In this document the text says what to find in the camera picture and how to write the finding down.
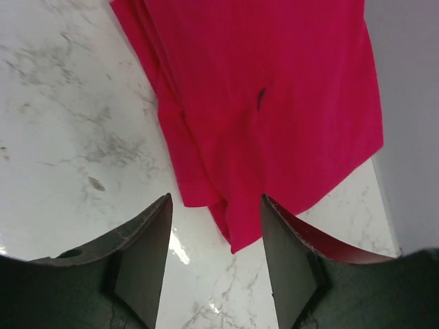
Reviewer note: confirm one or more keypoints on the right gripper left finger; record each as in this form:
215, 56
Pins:
113, 281

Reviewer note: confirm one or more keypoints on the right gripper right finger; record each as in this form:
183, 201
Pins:
319, 281

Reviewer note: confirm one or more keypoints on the red t-shirt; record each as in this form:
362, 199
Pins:
276, 98

